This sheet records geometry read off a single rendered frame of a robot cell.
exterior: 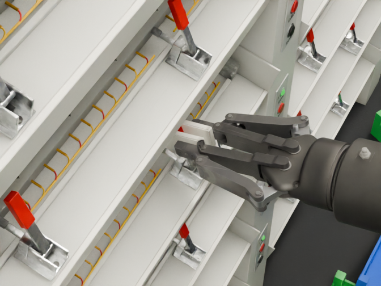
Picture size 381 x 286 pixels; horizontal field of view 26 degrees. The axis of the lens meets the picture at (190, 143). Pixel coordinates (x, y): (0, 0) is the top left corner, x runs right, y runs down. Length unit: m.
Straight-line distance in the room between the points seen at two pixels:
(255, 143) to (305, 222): 0.99
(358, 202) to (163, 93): 0.23
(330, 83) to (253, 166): 0.80
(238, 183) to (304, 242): 1.00
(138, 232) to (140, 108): 0.20
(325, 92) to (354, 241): 0.39
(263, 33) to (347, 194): 0.30
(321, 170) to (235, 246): 0.60
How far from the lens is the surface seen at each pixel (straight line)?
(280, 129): 0.95
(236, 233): 1.45
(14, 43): 0.61
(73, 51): 0.62
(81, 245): 0.76
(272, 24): 1.05
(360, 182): 0.84
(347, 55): 1.75
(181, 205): 1.01
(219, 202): 1.25
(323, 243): 1.88
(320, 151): 0.87
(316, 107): 1.64
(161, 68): 0.87
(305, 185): 0.87
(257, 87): 1.13
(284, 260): 1.85
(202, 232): 1.22
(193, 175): 1.01
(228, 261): 1.43
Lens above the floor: 1.60
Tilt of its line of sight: 52 degrees down
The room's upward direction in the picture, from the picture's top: straight up
